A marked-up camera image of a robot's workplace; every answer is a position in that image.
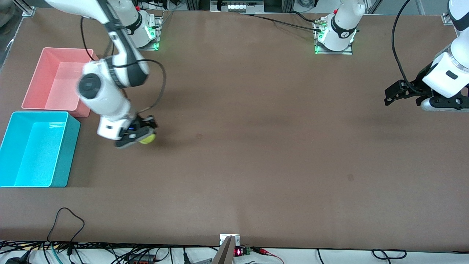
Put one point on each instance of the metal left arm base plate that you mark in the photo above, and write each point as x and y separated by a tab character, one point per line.
346	52

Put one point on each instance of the red clip lead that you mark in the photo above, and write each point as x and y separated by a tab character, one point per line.
265	252

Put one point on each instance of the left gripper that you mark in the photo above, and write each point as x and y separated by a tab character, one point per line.
416	84

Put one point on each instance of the aluminium frame corner bracket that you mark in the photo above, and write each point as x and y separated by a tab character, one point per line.
447	19
25	9

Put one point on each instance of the pink plastic bin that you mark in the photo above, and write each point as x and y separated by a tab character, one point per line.
55	80

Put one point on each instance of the silver mounting bracket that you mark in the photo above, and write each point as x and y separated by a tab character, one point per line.
223	238

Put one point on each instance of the silver lit device box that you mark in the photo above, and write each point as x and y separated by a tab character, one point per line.
238	6

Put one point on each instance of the circuit board with red display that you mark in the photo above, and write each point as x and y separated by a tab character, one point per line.
243	251

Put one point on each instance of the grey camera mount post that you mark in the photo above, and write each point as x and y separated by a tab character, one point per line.
225	253

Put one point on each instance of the yellow tennis ball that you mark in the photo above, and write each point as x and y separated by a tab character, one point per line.
149	139

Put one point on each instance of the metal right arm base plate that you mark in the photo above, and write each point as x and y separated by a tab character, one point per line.
158	36

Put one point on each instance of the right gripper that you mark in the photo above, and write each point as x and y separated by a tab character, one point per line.
141	124

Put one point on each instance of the blue plastic bin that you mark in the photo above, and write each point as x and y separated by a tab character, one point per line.
36	150

